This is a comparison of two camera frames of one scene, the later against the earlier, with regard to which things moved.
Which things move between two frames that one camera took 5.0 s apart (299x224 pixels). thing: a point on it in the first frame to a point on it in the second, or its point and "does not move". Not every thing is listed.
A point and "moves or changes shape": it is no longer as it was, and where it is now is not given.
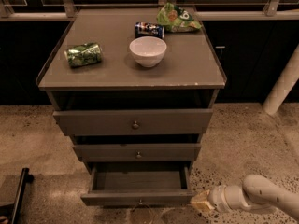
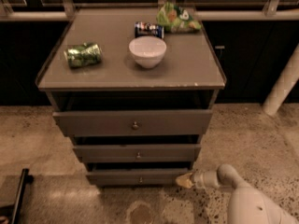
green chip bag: x=176 y=20 does not move
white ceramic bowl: x=148 y=51 does not move
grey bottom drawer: x=138 y=186 moves or changes shape
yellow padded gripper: x=216 y=197 to x=198 y=180
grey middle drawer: x=135 y=152 does not move
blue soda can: x=145 y=29 does not move
